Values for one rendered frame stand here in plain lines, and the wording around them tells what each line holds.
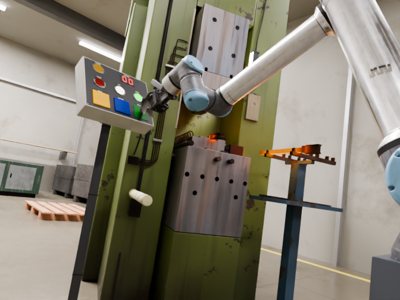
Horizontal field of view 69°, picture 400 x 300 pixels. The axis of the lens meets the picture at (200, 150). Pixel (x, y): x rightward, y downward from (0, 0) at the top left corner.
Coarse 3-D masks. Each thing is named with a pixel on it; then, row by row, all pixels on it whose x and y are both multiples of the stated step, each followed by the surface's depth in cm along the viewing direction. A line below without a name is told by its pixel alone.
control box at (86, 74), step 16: (80, 64) 129; (80, 80) 125; (112, 80) 135; (128, 80) 142; (80, 96) 121; (112, 96) 130; (128, 96) 137; (80, 112) 120; (96, 112) 122; (112, 112) 125; (128, 128) 136; (144, 128) 139
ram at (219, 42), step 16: (208, 16) 171; (224, 16) 174; (192, 32) 186; (208, 32) 170; (224, 32) 173; (240, 32) 177; (192, 48) 178; (208, 48) 169; (224, 48) 173; (240, 48) 176; (208, 64) 168; (224, 64) 172; (240, 64) 176
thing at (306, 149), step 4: (316, 144) 140; (288, 148) 156; (296, 148) 151; (300, 148) 148; (304, 148) 146; (308, 148) 145; (312, 148) 142; (316, 148) 140; (320, 148) 139; (260, 152) 177; (264, 152) 174; (272, 152) 167; (276, 152) 164; (280, 152) 161; (284, 152) 158; (288, 152) 156; (300, 152) 151; (304, 152) 146; (308, 152) 143; (312, 152) 141; (316, 152) 139; (320, 152) 139
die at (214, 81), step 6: (204, 72) 167; (204, 78) 167; (210, 78) 168; (216, 78) 169; (222, 78) 171; (228, 78) 172; (204, 84) 167; (210, 84) 168; (216, 84) 169; (222, 84) 170
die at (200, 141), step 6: (192, 138) 162; (198, 138) 163; (204, 138) 164; (198, 144) 163; (204, 144) 164; (210, 144) 165; (216, 144) 166; (222, 144) 167; (216, 150) 166; (222, 150) 167
